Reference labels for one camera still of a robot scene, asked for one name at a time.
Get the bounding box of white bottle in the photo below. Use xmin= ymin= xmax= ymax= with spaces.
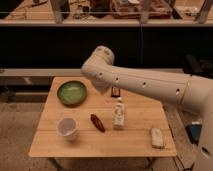
xmin=113 ymin=97 xmax=125 ymax=130

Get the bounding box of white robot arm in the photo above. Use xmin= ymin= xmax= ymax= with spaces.
xmin=81 ymin=46 xmax=213 ymax=171

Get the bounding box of clear plastic cup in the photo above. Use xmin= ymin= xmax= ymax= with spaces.
xmin=57 ymin=118 xmax=77 ymax=141

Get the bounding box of long background shelf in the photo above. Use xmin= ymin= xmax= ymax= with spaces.
xmin=0 ymin=0 xmax=213 ymax=27

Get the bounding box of white sponge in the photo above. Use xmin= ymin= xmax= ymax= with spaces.
xmin=151 ymin=128 xmax=164 ymax=149

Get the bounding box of black floor box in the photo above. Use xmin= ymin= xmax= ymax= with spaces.
xmin=186 ymin=124 xmax=202 ymax=144

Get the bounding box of black cable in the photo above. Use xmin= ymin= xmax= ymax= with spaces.
xmin=173 ymin=156 xmax=198 ymax=171

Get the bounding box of green bowl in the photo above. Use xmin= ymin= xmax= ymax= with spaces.
xmin=57 ymin=80 xmax=87 ymax=105

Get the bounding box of wooden table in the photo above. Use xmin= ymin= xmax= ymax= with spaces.
xmin=29 ymin=77 xmax=176 ymax=158

